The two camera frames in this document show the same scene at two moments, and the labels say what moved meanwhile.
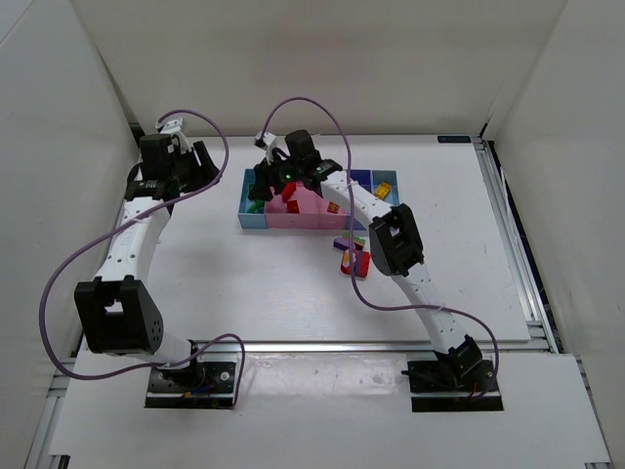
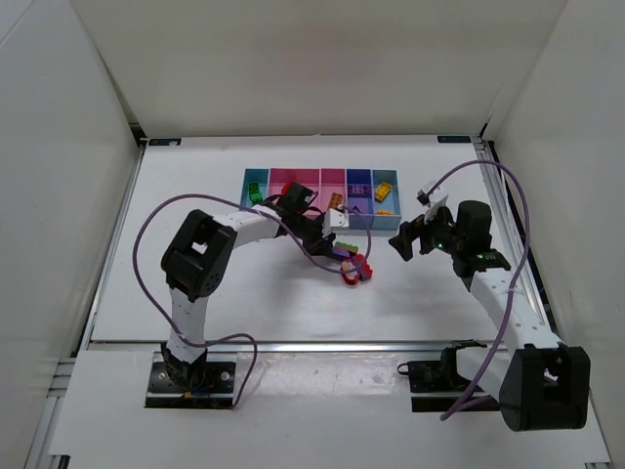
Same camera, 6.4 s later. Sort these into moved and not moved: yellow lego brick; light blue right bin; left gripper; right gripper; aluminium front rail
Moved: right gripper; left gripper
Not moved: aluminium front rail; yellow lego brick; light blue right bin
